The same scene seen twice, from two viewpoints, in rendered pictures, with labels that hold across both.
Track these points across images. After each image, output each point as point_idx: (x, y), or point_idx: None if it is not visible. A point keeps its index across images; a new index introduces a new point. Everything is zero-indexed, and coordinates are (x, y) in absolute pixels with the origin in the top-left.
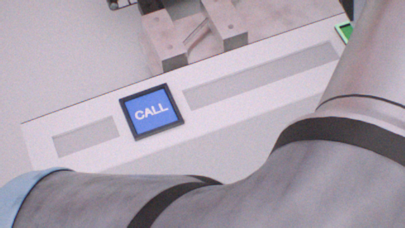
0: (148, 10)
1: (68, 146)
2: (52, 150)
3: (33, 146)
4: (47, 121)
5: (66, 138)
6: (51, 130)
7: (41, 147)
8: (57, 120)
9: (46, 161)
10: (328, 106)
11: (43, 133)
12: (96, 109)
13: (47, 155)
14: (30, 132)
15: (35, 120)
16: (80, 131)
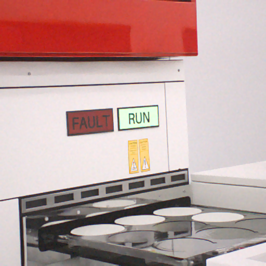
0: (219, 255)
1: (265, 262)
2: (255, 261)
3: (235, 262)
4: (230, 255)
5: (257, 260)
6: (240, 256)
7: (242, 262)
8: (238, 253)
9: (258, 265)
10: None
11: (234, 258)
12: (265, 247)
13: (254, 263)
14: (221, 260)
15: (217, 256)
16: (265, 257)
